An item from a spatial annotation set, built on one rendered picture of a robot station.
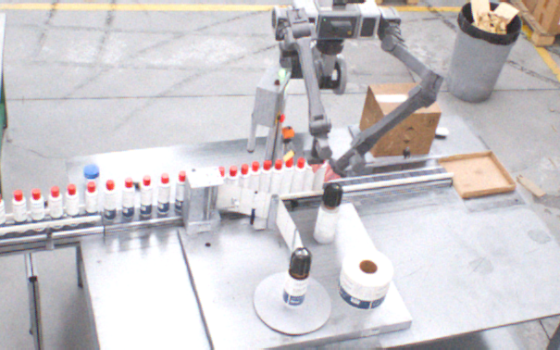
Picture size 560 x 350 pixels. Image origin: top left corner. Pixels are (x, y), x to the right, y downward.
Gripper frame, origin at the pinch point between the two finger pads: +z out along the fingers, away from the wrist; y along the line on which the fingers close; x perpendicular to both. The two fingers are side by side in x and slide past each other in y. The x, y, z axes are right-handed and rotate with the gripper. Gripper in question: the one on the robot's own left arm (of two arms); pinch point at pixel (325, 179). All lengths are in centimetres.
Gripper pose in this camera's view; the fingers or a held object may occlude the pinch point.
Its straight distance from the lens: 386.3
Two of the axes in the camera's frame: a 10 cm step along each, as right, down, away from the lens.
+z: -7.0, 6.6, 2.8
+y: 3.2, 6.3, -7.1
